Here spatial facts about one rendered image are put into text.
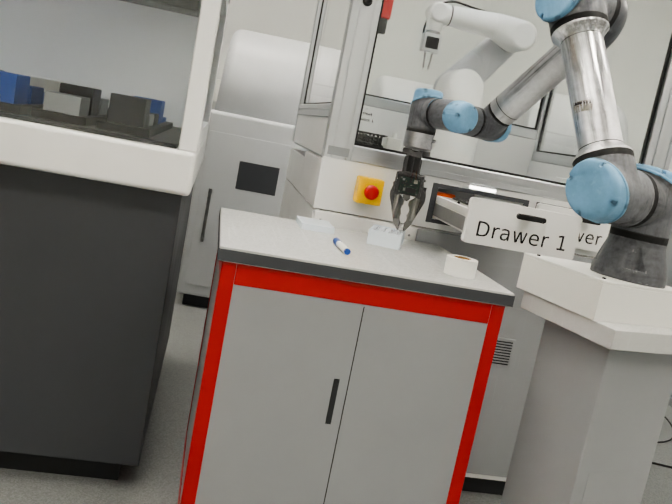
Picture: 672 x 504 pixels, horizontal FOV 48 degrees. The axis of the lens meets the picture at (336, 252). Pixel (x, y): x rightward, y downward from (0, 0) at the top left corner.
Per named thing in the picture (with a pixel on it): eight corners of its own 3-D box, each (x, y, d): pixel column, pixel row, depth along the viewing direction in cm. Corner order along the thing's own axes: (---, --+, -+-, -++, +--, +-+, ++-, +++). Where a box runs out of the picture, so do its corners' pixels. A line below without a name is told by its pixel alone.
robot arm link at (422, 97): (430, 87, 184) (407, 85, 191) (420, 132, 186) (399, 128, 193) (452, 93, 189) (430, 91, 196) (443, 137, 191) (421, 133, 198)
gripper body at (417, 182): (390, 193, 190) (400, 146, 188) (394, 192, 199) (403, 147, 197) (420, 200, 189) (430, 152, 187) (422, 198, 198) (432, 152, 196)
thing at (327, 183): (643, 265, 227) (656, 218, 224) (313, 207, 209) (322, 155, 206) (522, 219, 319) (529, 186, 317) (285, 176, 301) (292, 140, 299)
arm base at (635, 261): (680, 291, 155) (693, 244, 153) (632, 284, 147) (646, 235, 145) (621, 272, 167) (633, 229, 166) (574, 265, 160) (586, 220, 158)
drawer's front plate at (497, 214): (572, 261, 186) (583, 217, 185) (462, 241, 181) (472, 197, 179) (569, 259, 188) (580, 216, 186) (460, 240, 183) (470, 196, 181)
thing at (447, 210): (564, 252, 188) (570, 228, 187) (467, 235, 183) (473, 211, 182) (506, 227, 226) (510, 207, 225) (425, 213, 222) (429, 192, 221)
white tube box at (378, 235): (398, 250, 187) (402, 235, 187) (366, 243, 189) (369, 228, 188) (402, 244, 200) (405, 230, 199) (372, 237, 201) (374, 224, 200)
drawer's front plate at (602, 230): (621, 256, 223) (630, 220, 221) (530, 240, 218) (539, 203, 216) (618, 255, 225) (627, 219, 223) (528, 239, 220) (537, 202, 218)
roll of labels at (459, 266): (456, 278, 163) (460, 260, 162) (437, 270, 169) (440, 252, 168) (480, 280, 166) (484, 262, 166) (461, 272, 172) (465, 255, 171)
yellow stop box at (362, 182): (380, 207, 206) (385, 181, 205) (355, 202, 205) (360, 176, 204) (376, 204, 211) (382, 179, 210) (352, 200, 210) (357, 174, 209)
